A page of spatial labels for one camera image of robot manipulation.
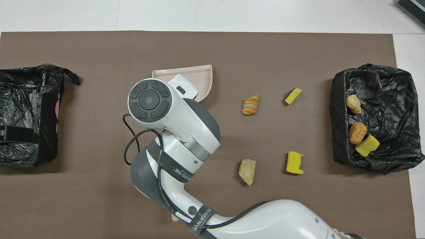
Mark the brown bread roll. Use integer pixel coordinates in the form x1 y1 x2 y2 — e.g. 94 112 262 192
349 122 368 145

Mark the plain yellow sponge piece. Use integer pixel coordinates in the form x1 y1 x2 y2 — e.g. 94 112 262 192
286 151 304 175

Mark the green topped yellow sponge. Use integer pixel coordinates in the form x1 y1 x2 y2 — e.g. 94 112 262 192
355 134 380 157

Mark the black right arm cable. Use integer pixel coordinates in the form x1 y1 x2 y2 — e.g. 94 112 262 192
123 113 286 230

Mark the black ribbed device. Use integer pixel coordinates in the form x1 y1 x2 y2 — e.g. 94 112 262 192
396 0 425 29

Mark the brown paper table mat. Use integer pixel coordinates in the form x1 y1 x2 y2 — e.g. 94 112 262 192
0 31 417 239

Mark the striped croissant piece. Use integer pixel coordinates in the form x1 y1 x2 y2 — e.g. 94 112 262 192
242 94 260 116

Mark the orange striped bread piece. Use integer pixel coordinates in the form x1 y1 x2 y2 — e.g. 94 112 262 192
346 95 362 114

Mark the pale bread chunk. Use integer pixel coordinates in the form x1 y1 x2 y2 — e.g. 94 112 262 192
238 159 257 186

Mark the beige plastic dustpan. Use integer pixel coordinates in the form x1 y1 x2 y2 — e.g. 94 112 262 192
152 64 213 103

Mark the black bag lined pink bin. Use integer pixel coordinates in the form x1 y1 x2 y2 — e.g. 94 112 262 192
0 64 81 167

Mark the yellow green sponge block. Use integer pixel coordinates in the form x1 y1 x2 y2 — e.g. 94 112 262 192
284 88 303 106

